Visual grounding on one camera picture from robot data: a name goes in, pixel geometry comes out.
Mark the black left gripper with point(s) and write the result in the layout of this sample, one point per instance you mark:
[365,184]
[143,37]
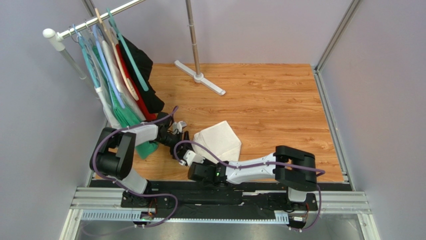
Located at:
[181,147]

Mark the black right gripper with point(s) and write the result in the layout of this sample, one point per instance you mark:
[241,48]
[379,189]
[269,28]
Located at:
[209,171]

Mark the white cloth napkin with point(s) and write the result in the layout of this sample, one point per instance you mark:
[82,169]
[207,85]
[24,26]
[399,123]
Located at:
[221,140]

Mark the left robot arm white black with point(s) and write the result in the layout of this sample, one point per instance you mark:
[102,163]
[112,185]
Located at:
[113,156]

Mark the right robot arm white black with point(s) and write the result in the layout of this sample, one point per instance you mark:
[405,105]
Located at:
[294,168]

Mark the red hanging garment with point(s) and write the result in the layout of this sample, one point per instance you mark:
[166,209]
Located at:
[133,88]

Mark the green hanging garment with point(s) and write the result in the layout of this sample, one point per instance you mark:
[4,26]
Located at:
[118,117]

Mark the blue plastic hanger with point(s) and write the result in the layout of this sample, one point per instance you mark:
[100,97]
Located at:
[98,41]

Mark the white hanging garment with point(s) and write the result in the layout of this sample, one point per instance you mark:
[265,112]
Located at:
[118,109]

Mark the wooden hanger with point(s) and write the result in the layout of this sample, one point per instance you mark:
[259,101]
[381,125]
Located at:
[121,81]

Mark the light teal plastic hanger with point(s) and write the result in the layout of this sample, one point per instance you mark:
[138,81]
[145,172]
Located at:
[86,46]

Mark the white clothes rack stand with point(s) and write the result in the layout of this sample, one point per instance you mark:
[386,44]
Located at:
[164,28]

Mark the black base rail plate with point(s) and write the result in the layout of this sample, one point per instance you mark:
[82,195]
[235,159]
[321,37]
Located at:
[191,199]

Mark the white slotted cable duct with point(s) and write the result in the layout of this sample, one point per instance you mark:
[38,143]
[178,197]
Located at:
[278,217]

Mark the aluminium frame rail left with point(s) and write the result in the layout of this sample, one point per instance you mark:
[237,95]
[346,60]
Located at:
[70,166]

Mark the aluminium frame rail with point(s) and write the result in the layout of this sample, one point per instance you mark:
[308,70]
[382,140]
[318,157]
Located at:
[70,166]
[326,95]

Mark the aluminium frame rail right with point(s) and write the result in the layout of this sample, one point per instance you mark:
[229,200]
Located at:
[326,95]

